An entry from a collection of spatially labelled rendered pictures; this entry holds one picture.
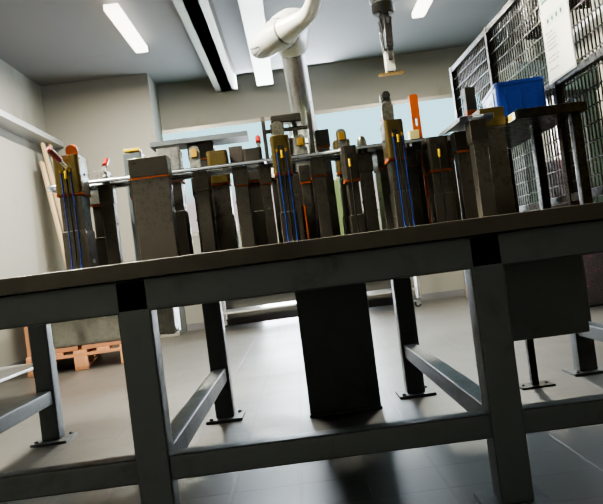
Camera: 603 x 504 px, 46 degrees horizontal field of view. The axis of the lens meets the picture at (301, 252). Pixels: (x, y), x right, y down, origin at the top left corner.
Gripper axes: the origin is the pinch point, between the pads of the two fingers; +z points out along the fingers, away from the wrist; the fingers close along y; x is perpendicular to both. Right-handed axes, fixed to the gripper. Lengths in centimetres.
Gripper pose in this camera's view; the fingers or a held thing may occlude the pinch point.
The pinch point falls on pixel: (389, 61)
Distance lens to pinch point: 252.1
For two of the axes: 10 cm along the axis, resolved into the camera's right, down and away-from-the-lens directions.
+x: 9.9, -1.2, 0.4
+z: 1.2, 9.9, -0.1
